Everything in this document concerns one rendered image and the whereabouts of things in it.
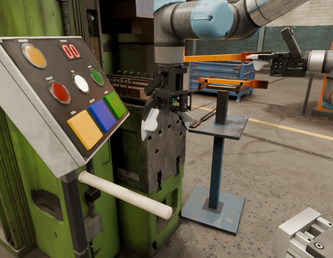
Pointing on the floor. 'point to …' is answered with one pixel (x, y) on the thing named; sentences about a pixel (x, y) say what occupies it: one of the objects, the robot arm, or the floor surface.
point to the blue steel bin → (238, 68)
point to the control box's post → (75, 213)
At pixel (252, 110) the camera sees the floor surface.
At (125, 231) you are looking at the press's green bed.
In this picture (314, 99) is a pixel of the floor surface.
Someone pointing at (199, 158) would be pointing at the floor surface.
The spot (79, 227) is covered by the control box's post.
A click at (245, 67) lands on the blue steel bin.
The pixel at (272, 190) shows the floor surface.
